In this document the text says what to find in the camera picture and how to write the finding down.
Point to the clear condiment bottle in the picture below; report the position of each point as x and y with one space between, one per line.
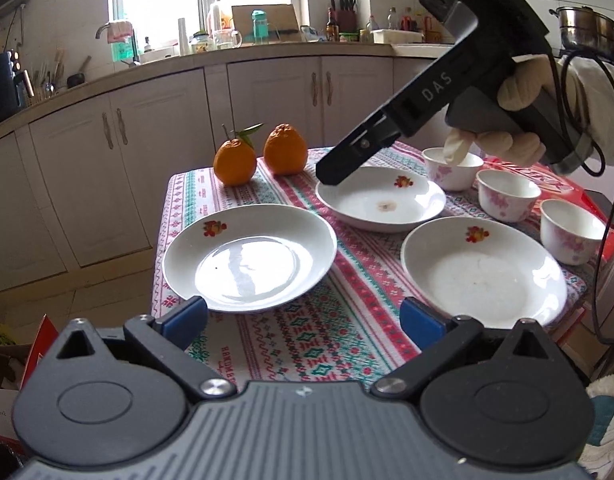
371 30

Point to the teal water bottle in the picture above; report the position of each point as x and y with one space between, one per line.
259 27

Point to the small dark cap bottle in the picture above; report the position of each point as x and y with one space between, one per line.
148 45

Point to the green dish soap bottle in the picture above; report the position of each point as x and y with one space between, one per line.
123 51

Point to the clear glass mug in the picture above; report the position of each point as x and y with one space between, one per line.
226 39

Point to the patterned red green tablecloth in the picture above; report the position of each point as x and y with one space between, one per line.
367 285

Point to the stack of white cups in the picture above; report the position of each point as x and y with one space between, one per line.
183 35

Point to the bumpy orange without leaf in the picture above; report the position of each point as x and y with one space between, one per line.
285 152

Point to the steel cooking pot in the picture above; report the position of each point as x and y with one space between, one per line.
587 30

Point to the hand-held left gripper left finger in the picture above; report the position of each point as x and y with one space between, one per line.
184 317

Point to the open cardboard box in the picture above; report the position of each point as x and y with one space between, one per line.
17 360

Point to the person's right hand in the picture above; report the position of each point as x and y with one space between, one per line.
594 100

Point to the utensil holder with chopsticks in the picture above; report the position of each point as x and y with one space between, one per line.
47 82

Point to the white bowl with pink flowers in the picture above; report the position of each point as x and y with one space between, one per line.
454 175
507 197
569 232

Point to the black flat device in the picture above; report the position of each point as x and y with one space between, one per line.
609 207

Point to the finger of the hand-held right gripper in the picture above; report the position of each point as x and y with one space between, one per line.
344 160

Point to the metal kitchen faucet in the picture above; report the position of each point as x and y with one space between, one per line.
135 52

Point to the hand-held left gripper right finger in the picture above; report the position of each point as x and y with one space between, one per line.
421 322

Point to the brown cardboard box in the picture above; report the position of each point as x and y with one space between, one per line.
267 25

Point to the white fleece cloth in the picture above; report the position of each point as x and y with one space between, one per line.
609 425

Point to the small black pan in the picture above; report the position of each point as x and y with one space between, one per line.
77 80

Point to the white rectangular container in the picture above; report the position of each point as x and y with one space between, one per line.
394 36

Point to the orange with green leaf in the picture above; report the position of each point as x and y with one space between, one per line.
234 162

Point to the orange juice bottle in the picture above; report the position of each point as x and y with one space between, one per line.
218 17

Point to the red gift box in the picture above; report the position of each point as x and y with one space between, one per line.
557 180

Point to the black knife block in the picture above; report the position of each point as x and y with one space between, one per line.
344 17

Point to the pink cloth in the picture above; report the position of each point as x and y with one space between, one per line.
119 32

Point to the white kitchen cabinet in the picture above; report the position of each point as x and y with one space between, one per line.
147 160

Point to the white plate with fruit print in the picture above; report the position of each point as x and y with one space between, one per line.
387 200
247 260
482 275

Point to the black air fryer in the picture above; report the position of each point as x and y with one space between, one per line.
4 90

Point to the small glass jar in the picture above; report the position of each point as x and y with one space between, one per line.
200 42

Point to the dark sauce bottle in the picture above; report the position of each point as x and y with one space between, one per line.
332 27

